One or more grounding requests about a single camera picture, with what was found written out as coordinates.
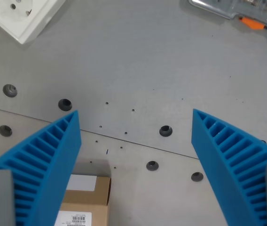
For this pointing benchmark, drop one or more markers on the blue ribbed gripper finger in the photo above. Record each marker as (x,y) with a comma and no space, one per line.
(218,150)
(53,150)

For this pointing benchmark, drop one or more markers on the brown cardboard box with labels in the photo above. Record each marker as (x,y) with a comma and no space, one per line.
(86,197)

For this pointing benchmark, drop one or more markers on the clear plastic parts case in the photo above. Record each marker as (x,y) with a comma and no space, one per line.
(248,7)

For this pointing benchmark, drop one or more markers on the white wall socket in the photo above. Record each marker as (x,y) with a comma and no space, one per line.
(11,16)

